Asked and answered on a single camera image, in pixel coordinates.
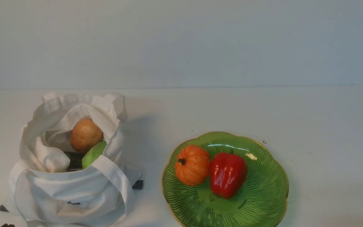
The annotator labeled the red bell pepper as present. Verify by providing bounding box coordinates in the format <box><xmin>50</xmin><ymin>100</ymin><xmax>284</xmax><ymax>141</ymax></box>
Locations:
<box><xmin>210</xmin><ymin>152</ymin><xmax>248</xmax><ymax>199</ymax></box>

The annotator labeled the small orange pumpkin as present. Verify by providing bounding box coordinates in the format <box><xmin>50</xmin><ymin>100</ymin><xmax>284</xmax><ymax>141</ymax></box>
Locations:
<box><xmin>174</xmin><ymin>145</ymin><xmax>211</xmax><ymax>187</ymax></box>

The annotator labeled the brown potato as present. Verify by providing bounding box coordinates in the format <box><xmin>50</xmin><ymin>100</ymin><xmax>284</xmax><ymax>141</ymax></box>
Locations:
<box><xmin>69</xmin><ymin>118</ymin><xmax>103</xmax><ymax>154</ymax></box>

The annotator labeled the white cloth tote bag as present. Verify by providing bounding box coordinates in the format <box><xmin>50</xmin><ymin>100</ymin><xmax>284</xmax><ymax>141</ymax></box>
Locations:
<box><xmin>0</xmin><ymin>92</ymin><xmax>143</xmax><ymax>227</ymax></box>

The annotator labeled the light green vegetable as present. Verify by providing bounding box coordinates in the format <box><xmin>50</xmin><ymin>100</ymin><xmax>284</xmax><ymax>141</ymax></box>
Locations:
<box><xmin>81</xmin><ymin>141</ymin><xmax>107</xmax><ymax>169</ymax></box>

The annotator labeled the green glass plate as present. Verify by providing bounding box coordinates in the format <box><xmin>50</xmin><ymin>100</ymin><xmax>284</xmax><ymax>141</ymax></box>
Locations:
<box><xmin>161</xmin><ymin>131</ymin><xmax>289</xmax><ymax>227</ymax></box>

